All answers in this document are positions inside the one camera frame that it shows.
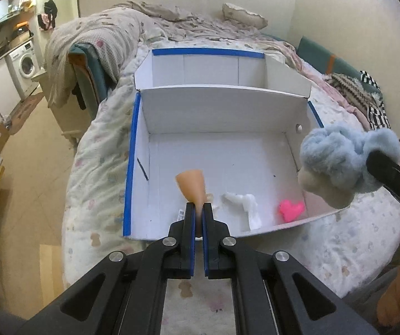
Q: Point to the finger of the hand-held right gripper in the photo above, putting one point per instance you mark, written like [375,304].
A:
[391,172]

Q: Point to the black white striped cloth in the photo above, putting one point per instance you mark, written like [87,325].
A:
[377,115]

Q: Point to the beige floral quilt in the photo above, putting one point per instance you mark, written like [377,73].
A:
[109,35]

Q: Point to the beige frilly sock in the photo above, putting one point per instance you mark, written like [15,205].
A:
[210,200]

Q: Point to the light blue fluffy sock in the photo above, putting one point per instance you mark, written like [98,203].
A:
[332,153]

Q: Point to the white washing machine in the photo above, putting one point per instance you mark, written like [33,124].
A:
[25,64]

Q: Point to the brown white knit blanket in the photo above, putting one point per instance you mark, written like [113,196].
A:
[350,89]

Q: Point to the white box with blue tape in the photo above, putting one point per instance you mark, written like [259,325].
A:
[220,153]

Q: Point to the bed with floral quilt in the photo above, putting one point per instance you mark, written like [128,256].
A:
[98,188]

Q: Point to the pink blanket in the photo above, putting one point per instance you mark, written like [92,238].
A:
[325,87]

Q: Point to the white sock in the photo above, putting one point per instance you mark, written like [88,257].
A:
[245,202]

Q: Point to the brown patterned floor mat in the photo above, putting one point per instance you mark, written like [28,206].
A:
[25,111]

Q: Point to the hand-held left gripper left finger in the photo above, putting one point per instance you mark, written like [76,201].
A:
[191,244]

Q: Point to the dark hanging clothes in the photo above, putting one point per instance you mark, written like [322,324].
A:
[49,7]

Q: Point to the cream frilled pillow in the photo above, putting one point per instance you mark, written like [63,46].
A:
[241,14]

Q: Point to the peach sock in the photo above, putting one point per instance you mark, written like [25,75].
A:
[191,185]

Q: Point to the pink sock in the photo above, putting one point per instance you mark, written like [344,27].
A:
[290,211]

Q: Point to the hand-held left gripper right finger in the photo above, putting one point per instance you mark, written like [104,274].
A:
[207,244]

